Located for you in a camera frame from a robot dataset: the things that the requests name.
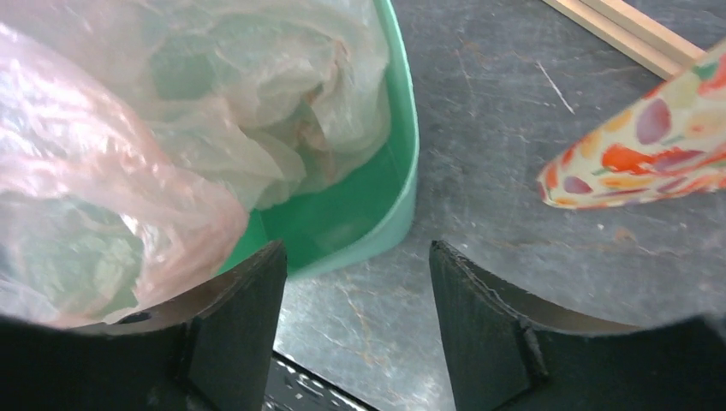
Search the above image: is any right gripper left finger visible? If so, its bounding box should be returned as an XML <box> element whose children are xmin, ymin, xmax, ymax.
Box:
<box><xmin>1</xmin><ymin>241</ymin><xmax>288</xmax><ymax>410</ymax></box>

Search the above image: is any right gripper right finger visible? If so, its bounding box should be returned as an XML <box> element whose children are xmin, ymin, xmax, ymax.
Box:
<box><xmin>429</xmin><ymin>241</ymin><xmax>725</xmax><ymax>410</ymax></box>

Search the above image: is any green plastic trash bin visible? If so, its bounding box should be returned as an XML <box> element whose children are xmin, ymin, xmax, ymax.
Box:
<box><xmin>222</xmin><ymin>1</ymin><xmax>420</xmax><ymax>277</ymax></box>

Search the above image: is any pink translucent trash bag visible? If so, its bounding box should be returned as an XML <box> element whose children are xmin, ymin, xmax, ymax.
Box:
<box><xmin>1</xmin><ymin>1</ymin><xmax>390</xmax><ymax>327</ymax></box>

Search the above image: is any floral orange hanging bag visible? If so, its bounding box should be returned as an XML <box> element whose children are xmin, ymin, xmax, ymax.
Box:
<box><xmin>537</xmin><ymin>43</ymin><xmax>725</xmax><ymax>209</ymax></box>

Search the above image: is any wooden clothes rack frame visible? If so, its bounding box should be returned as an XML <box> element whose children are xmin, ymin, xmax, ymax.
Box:
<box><xmin>544</xmin><ymin>0</ymin><xmax>705</xmax><ymax>80</ymax></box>

